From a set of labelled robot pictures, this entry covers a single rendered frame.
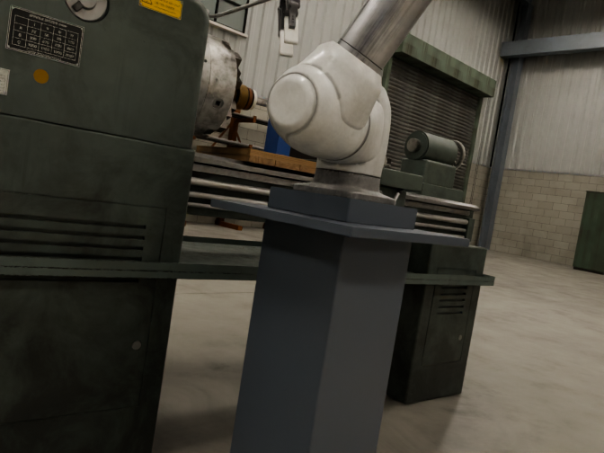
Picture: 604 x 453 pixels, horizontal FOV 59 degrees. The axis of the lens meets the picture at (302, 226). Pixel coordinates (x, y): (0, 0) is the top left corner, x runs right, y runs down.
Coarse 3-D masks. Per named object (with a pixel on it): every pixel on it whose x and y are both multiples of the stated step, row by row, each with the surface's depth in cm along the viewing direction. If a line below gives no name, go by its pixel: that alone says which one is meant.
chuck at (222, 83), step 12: (216, 48) 156; (216, 60) 154; (228, 60) 157; (216, 72) 153; (228, 72) 156; (216, 84) 154; (228, 84) 156; (216, 96) 155; (228, 96) 157; (204, 108) 155; (228, 108) 159; (204, 120) 159; (216, 120) 160
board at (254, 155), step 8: (200, 152) 187; (208, 152) 183; (216, 152) 178; (224, 152) 174; (232, 152) 170; (240, 152) 166; (248, 152) 162; (256, 152) 163; (264, 152) 165; (240, 160) 166; (248, 160) 162; (256, 160) 164; (264, 160) 165; (272, 160) 167; (280, 160) 169; (288, 160) 171; (296, 160) 173; (304, 160) 175; (288, 168) 171; (296, 168) 173; (304, 168) 175; (312, 168) 177
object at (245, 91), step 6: (240, 90) 172; (246, 90) 174; (252, 90) 177; (234, 96) 172; (240, 96) 172; (246, 96) 174; (252, 96) 176; (240, 102) 174; (246, 102) 176; (252, 102) 176; (240, 108) 176; (246, 108) 177
